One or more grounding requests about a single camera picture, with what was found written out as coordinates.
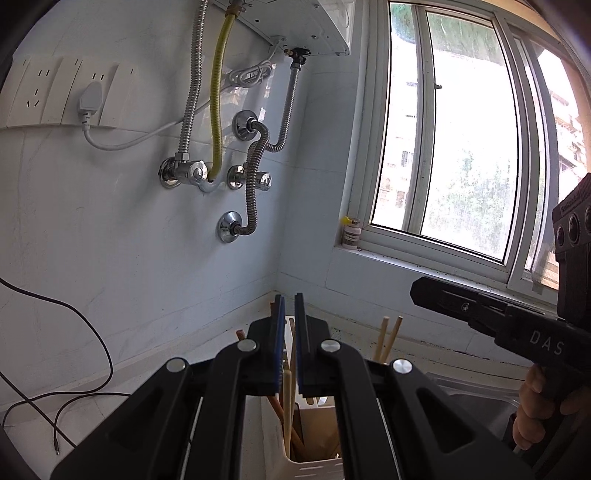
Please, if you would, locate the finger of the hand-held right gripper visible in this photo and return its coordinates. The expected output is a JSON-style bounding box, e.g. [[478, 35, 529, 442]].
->
[[410, 277, 509, 340]]

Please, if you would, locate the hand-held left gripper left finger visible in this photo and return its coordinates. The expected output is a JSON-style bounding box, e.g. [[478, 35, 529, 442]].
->
[[51, 294, 287, 480]]

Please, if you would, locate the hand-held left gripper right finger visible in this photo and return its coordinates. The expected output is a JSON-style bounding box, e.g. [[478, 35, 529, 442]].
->
[[294, 293, 536, 480]]

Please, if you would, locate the beige chopstick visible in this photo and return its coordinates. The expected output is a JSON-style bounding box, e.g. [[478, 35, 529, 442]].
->
[[382, 316, 403, 363], [282, 369, 295, 459], [372, 316, 391, 363]]

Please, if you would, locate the cream plastic utensil holder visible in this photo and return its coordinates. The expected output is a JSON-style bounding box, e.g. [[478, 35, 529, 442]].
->
[[259, 316, 345, 480]]

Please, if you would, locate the person's right hand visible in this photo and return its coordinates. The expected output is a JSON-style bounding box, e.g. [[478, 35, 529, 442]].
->
[[513, 367, 575, 450]]

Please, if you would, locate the stainless steel sink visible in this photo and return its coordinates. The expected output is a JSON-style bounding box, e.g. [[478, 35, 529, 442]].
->
[[425, 371, 523, 444]]

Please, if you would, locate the small white bottle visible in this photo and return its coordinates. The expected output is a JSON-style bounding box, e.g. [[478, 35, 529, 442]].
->
[[341, 215, 363, 250]]

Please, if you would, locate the chrome angle valve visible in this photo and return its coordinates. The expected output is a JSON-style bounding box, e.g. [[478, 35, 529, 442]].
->
[[228, 164, 274, 192]]

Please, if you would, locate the chrome water valve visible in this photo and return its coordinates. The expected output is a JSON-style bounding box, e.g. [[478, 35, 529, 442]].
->
[[158, 156, 209, 191]]

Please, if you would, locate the white water heater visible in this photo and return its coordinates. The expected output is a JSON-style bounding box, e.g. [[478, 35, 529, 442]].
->
[[210, 0, 357, 57]]

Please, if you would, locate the white window frame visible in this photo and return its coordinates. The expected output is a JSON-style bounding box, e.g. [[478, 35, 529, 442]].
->
[[346, 0, 591, 306]]

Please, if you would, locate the chrome wall flange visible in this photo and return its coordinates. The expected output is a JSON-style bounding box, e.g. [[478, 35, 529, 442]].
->
[[217, 211, 242, 243], [232, 110, 257, 140]]

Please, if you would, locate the corrugated metal hose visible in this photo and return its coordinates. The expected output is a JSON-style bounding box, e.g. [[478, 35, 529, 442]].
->
[[259, 65, 302, 153], [177, 0, 209, 163], [233, 117, 273, 236]]

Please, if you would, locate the black cable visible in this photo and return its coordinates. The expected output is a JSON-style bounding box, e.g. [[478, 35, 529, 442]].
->
[[0, 277, 114, 416], [0, 371, 136, 456]]

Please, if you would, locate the yellow gas hose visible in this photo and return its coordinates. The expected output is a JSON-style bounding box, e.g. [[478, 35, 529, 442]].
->
[[208, 0, 237, 180]]

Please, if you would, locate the white power plug cable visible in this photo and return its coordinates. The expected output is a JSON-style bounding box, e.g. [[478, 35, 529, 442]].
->
[[78, 41, 279, 151]]

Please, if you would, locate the row of white wall sockets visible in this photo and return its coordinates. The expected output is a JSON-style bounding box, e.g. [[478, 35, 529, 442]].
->
[[0, 54, 139, 128]]

